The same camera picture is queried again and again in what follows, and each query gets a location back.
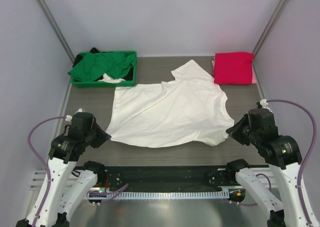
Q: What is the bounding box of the left aluminium corner post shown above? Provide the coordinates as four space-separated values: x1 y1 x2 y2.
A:
35 0 76 62

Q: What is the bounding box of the black t shirt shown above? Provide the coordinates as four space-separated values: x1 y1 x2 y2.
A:
72 47 100 68

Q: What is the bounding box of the white t shirt with print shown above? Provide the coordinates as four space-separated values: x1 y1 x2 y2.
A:
106 60 235 148

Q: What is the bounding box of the green t shirt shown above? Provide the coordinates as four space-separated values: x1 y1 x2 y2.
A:
68 52 137 82

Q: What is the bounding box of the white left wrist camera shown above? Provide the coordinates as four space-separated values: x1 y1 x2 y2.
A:
64 108 85 122

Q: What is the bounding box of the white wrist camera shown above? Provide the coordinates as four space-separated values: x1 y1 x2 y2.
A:
64 108 85 122
256 99 273 113

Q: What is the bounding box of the aluminium corner post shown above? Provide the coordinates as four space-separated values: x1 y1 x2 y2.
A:
252 0 290 56
35 0 76 62

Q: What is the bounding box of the red folded t shirt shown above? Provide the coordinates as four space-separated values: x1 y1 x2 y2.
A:
212 52 255 85

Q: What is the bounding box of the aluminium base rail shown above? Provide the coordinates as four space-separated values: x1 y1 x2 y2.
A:
30 170 47 191

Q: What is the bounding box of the pink folded t shirt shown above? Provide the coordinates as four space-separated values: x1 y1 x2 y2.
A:
211 58 257 84

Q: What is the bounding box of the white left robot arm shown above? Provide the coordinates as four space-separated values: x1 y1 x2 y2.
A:
16 112 111 227

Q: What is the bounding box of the right aluminium corner post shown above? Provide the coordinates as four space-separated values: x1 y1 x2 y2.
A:
252 0 290 56

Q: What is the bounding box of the white t shirt in bin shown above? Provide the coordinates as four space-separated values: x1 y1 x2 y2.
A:
97 73 125 84

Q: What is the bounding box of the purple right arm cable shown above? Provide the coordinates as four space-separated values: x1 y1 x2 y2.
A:
234 99 318 227

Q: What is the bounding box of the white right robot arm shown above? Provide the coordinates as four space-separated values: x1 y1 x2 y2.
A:
225 108 320 227

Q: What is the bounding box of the green plastic bin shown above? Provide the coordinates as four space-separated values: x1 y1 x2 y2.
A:
71 51 137 88

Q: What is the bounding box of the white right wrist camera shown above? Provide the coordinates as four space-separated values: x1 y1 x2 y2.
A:
256 99 273 113

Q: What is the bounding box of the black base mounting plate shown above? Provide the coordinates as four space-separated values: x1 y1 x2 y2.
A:
75 161 239 193

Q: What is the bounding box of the white slotted cable duct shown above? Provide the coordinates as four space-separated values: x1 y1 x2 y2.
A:
86 189 230 201

